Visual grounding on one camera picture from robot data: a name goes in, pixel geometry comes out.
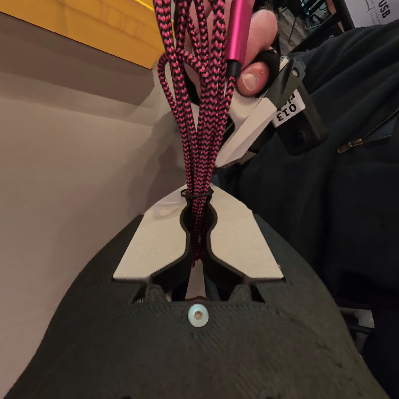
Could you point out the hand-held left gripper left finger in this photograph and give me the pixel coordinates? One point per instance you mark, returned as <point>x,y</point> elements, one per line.
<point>149,249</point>

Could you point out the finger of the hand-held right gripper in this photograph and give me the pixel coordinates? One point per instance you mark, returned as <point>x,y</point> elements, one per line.
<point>240,146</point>
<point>246,106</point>

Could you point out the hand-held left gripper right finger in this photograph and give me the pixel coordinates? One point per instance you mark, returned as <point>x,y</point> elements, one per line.
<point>246,249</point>

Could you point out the black twist tie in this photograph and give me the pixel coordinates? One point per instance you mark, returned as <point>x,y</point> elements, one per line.
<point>198,194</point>

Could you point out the yellow plastic bin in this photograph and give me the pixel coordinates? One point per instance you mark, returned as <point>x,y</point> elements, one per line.
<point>93,25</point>

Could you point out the person's right hand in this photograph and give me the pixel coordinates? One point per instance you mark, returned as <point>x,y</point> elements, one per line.
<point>255,43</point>

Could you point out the black white marker board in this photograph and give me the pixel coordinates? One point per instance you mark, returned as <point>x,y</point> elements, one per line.
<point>374,9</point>

